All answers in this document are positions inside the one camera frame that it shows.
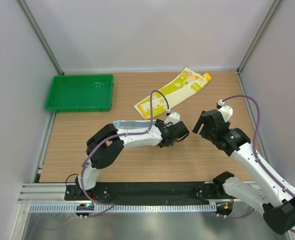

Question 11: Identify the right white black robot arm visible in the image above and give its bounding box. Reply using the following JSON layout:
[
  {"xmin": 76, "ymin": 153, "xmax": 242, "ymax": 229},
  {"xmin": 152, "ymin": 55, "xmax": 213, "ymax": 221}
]
[{"xmin": 192, "ymin": 106, "xmax": 295, "ymax": 235}]

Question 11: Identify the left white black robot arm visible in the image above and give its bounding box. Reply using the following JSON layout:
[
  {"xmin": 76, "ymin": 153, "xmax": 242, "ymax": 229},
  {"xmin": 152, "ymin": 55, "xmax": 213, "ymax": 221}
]
[{"xmin": 74, "ymin": 119, "xmax": 190, "ymax": 200}]

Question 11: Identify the aluminium front rail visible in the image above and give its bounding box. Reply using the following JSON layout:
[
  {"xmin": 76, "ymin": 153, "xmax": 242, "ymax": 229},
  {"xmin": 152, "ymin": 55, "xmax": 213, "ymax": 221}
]
[{"xmin": 17, "ymin": 181, "xmax": 258, "ymax": 204}]

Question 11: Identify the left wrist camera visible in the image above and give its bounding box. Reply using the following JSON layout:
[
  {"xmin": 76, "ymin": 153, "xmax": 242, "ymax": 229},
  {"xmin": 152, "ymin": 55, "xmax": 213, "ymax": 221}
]
[{"xmin": 164, "ymin": 109, "xmax": 181, "ymax": 125}]

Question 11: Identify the green yellow patterned towel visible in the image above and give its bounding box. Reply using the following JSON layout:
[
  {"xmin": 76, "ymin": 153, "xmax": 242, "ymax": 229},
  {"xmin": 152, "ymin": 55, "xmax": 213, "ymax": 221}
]
[{"xmin": 134, "ymin": 67, "xmax": 212, "ymax": 120}]

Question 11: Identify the left aluminium frame post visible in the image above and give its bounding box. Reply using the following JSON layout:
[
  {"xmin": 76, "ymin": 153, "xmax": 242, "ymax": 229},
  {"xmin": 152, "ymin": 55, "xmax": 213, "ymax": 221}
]
[{"xmin": 16, "ymin": 0, "xmax": 65, "ymax": 76}]

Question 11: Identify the polka dot striped towel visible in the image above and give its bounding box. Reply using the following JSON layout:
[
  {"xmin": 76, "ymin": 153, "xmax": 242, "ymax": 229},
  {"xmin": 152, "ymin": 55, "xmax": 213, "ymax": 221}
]
[{"xmin": 112, "ymin": 120, "xmax": 151, "ymax": 133}]

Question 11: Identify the aluminium frame post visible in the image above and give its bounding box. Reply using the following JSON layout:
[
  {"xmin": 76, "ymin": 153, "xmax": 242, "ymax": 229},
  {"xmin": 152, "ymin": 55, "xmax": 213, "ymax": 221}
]
[
  {"xmin": 236, "ymin": 0, "xmax": 285, "ymax": 75},
  {"xmin": 16, "ymin": 0, "xmax": 65, "ymax": 76}
]

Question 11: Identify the green plastic tray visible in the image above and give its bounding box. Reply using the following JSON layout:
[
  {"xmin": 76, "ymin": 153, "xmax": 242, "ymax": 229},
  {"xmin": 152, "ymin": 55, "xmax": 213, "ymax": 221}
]
[{"xmin": 44, "ymin": 74, "xmax": 114, "ymax": 113}]

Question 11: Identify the slotted cable duct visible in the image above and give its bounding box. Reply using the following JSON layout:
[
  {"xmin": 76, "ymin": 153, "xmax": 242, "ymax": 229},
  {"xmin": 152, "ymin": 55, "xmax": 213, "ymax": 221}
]
[{"xmin": 29, "ymin": 202, "xmax": 217, "ymax": 214}]

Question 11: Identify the right aluminium frame post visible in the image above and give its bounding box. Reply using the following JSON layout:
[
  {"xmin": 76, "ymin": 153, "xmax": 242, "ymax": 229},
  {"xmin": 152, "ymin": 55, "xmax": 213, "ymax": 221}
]
[{"xmin": 236, "ymin": 0, "xmax": 285, "ymax": 75}]

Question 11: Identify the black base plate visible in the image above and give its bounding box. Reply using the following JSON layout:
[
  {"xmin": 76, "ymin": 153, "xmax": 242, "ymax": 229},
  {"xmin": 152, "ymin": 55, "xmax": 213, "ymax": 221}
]
[{"xmin": 64, "ymin": 181, "xmax": 231, "ymax": 203}]

